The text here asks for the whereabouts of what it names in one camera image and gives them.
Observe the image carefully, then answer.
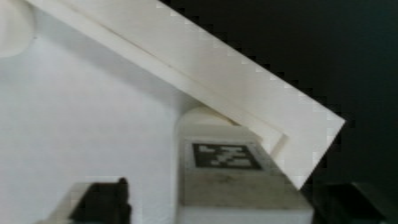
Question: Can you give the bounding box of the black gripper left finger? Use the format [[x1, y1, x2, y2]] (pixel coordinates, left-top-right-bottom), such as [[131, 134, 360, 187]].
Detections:
[[38, 176, 134, 224]]

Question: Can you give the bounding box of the white square tabletop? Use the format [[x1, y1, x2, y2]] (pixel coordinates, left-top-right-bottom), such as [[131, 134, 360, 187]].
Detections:
[[0, 12, 198, 224]]

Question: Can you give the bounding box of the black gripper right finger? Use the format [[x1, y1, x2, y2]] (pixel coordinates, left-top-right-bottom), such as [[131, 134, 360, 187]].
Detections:
[[308, 182, 398, 224]]

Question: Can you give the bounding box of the white U-shaped obstacle fence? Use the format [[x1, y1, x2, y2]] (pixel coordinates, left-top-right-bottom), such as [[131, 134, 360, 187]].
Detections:
[[28, 0, 346, 185]]

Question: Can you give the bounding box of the white table leg with tag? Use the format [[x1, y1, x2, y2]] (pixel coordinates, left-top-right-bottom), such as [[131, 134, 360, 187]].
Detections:
[[177, 107, 315, 224]]

